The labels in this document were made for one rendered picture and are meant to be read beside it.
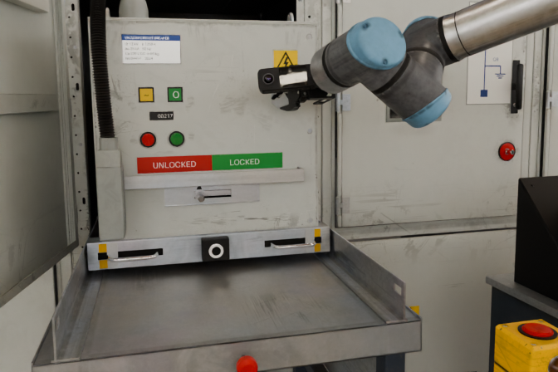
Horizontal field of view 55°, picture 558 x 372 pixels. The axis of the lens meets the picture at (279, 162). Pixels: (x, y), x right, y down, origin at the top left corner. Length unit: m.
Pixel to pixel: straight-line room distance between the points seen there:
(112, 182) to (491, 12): 0.75
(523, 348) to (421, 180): 0.93
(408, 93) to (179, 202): 0.55
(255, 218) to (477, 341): 0.98
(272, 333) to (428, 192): 0.91
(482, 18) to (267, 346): 0.66
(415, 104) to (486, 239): 0.95
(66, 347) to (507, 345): 0.65
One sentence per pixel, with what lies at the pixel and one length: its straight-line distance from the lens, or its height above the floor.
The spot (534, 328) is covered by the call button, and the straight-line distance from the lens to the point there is 0.85.
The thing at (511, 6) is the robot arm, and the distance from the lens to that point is 1.01.
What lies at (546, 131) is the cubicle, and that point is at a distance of 1.90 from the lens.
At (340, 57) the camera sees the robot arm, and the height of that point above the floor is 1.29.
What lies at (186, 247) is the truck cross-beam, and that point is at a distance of 1.21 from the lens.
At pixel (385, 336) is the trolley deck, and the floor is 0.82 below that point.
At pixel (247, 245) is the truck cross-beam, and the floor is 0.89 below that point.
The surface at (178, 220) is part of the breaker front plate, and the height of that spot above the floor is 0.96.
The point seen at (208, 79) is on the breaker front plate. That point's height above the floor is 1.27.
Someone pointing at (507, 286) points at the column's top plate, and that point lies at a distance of 1.49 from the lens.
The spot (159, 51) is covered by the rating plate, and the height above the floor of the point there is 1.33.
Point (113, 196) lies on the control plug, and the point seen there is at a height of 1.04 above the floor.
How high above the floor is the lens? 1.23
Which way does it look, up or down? 7 degrees down
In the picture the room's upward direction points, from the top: 1 degrees counter-clockwise
